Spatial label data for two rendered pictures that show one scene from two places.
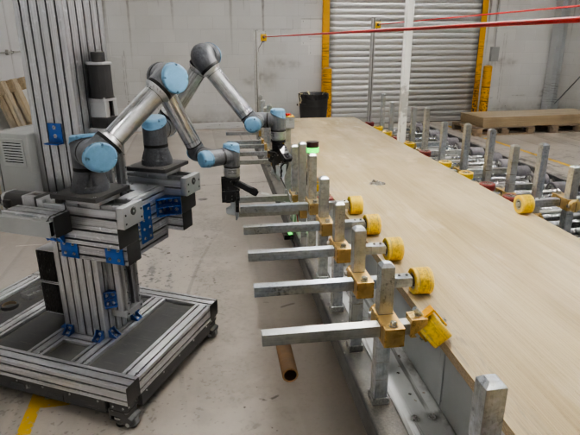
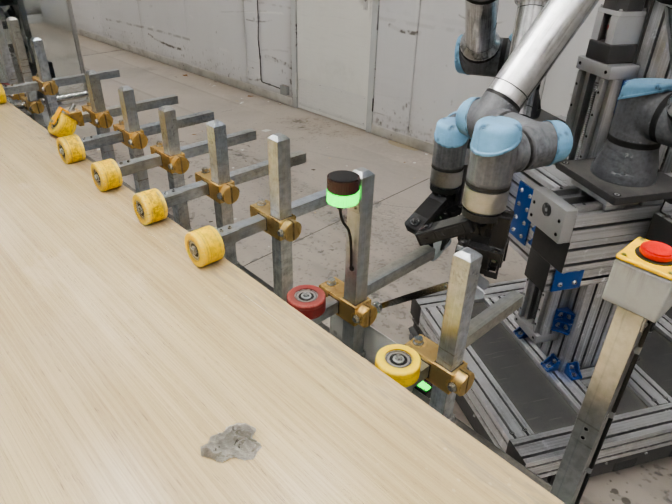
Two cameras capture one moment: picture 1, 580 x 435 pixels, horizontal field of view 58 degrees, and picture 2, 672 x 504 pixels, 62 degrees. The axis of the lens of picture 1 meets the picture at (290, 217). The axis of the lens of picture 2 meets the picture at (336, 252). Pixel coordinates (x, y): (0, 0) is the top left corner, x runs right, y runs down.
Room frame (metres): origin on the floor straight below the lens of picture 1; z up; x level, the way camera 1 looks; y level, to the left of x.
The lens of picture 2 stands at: (3.15, -0.66, 1.58)
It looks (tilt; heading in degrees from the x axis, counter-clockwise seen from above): 32 degrees down; 144
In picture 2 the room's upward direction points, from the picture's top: 2 degrees clockwise
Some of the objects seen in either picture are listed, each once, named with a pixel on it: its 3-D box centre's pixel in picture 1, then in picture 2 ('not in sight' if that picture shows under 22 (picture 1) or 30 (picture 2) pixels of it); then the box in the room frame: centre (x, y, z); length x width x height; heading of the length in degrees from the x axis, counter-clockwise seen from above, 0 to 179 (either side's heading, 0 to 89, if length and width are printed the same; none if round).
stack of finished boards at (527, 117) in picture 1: (530, 117); not in sight; (9.70, -4.47, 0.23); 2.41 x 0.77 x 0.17; 103
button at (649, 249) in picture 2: not in sight; (656, 253); (2.90, 0.01, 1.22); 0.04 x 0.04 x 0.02
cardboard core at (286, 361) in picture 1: (286, 357); not in sight; (2.33, 0.02, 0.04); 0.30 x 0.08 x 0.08; 8
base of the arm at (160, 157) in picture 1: (156, 153); (628, 155); (2.52, 0.66, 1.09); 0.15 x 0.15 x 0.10
